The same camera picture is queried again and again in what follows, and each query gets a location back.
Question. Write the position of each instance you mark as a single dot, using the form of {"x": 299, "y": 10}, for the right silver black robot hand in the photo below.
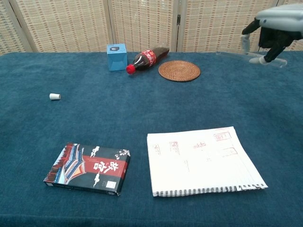
{"x": 281, "y": 19}

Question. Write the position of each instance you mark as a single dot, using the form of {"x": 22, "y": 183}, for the transparent glass test tube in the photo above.
{"x": 227, "y": 55}

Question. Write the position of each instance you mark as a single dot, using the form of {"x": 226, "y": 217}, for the small white stopper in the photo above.
{"x": 54, "y": 96}

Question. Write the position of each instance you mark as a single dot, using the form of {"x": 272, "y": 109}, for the black metal screen hinge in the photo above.
{"x": 179, "y": 19}

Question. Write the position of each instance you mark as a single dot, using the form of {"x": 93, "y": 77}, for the round woven rattan coaster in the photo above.
{"x": 179, "y": 71}

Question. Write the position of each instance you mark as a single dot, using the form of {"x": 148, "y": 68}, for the cola bottle with red cap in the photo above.
{"x": 148, "y": 59}

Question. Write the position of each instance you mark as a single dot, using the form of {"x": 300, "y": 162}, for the white spiral notebook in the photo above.
{"x": 201, "y": 165}

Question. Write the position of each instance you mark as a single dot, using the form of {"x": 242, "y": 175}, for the light blue cardboard box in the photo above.
{"x": 116, "y": 59}

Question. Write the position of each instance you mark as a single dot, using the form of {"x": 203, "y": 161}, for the dark blue velvet tablecloth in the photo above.
{"x": 118, "y": 113}

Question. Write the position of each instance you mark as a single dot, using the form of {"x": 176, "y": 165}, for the black red printed flat box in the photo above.
{"x": 90, "y": 168}

